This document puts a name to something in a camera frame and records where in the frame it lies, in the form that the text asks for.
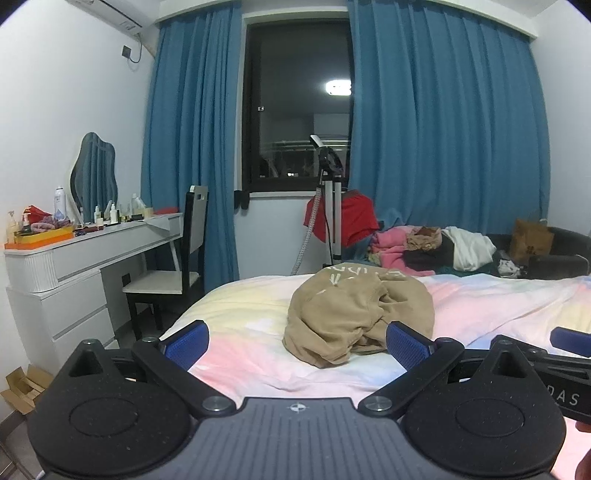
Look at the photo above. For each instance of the wall socket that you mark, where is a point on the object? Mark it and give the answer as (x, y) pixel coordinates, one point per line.
(125, 50)

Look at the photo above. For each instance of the blue curtain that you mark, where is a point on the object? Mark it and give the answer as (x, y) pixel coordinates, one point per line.
(438, 115)
(194, 115)

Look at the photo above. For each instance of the small cosmetic bottle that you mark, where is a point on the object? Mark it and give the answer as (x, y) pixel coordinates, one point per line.
(113, 214)
(98, 217)

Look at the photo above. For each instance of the pink garment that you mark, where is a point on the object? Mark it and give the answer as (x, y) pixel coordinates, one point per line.
(392, 251)

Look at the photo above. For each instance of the white garment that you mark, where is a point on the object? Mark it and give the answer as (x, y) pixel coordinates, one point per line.
(468, 249)

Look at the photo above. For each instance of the cardboard box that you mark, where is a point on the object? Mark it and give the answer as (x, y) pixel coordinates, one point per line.
(25, 387)

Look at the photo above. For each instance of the white air conditioner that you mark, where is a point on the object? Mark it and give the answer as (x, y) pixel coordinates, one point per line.
(106, 11)

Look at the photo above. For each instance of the dark sofa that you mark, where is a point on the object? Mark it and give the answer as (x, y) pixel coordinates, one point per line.
(568, 263)

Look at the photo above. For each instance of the bed with pastel duvet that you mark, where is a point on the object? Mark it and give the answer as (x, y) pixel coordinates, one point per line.
(258, 304)

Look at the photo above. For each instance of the white plastic bottle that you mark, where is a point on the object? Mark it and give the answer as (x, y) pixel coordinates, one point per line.
(136, 205)

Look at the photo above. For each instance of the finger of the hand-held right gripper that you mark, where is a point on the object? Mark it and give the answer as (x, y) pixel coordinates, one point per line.
(572, 342)

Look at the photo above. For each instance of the brown paper bag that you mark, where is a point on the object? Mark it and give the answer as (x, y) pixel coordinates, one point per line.
(531, 244)

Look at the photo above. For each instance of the clear spray bottle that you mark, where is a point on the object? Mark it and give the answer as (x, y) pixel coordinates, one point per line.
(11, 228)

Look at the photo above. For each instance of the white vanity desk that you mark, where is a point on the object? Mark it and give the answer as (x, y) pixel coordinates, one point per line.
(69, 295)

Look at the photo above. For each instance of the red pouch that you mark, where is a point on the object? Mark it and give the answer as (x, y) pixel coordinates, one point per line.
(38, 213)

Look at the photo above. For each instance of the wavy white-framed mirror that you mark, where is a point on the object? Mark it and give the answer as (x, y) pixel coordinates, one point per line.
(94, 170)

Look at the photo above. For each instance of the white blue spray can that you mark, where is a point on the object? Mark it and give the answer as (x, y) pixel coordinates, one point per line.
(61, 207)

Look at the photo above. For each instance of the black white patterned cloth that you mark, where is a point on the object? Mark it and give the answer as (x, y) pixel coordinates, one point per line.
(508, 268)

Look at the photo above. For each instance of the black and white chair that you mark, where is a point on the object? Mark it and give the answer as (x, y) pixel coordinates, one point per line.
(159, 281)

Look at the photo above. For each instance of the black curtain holder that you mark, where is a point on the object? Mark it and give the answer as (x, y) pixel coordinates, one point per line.
(241, 199)

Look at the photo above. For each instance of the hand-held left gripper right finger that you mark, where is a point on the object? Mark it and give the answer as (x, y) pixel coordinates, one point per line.
(408, 346)

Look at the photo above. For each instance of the red garment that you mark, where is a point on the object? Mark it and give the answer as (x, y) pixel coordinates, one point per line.
(360, 217)

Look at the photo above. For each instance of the brown lace garment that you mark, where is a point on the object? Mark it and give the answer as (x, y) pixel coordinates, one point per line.
(422, 240)

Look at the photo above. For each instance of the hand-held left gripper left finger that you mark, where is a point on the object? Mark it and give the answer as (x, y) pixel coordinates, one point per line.
(187, 344)

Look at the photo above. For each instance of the tan printed shirt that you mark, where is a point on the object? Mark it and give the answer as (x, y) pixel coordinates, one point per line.
(337, 309)

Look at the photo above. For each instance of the dark window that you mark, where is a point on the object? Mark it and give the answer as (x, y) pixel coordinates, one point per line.
(295, 115)

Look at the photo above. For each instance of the orange tray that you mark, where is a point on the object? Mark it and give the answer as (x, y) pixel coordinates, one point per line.
(46, 236)

